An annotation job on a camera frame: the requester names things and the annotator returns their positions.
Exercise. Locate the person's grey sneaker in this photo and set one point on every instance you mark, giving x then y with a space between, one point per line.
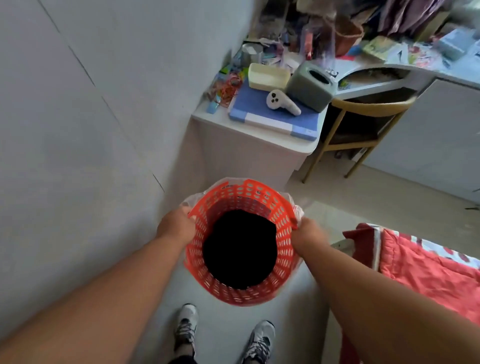
258 342
186 325

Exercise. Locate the red quilt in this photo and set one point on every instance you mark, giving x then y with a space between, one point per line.
423 270

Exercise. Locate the person's left grey sneaker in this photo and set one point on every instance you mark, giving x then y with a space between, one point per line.
186 325

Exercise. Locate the person's left fingers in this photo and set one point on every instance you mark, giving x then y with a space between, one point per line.
190 219

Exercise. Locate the clear plastic pen holder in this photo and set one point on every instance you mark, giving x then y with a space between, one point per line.
317 37

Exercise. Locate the green picture book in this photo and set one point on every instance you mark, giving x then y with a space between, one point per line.
380 47

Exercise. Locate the white desk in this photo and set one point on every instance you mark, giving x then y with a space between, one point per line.
262 142

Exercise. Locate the small grey metal tin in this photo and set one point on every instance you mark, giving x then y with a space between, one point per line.
251 52

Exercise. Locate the blue and white box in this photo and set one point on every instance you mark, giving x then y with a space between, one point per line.
262 110

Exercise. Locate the grey-green tissue box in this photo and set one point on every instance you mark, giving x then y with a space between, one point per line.
311 88

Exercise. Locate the person's left hand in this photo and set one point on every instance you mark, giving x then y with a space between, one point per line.
175 226

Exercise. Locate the person's right fingers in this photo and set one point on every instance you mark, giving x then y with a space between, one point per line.
296 236

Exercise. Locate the person's right hand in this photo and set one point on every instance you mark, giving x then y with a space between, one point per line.
306 236

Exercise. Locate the cream plastic container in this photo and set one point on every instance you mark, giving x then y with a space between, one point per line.
268 77

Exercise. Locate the person's left forearm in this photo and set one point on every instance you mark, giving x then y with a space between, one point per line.
86 303

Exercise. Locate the clear plastic bag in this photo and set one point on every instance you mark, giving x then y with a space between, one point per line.
296 210

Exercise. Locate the white handheld controller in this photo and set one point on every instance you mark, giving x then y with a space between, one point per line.
282 102

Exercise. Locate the pile of colourful rubber bands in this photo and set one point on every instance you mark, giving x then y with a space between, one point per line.
227 88

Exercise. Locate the person's right forearm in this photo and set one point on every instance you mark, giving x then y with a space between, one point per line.
378 303

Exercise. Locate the purple hanging cloth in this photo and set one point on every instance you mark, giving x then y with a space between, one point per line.
408 15

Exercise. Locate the wooden chair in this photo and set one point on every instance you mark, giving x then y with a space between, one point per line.
360 123

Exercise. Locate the light blue box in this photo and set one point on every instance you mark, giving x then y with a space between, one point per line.
455 43

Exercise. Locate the person's right grey sneaker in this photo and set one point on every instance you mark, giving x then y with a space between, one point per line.
258 342

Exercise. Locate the red plastic mesh basket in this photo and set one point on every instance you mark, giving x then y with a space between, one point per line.
240 243

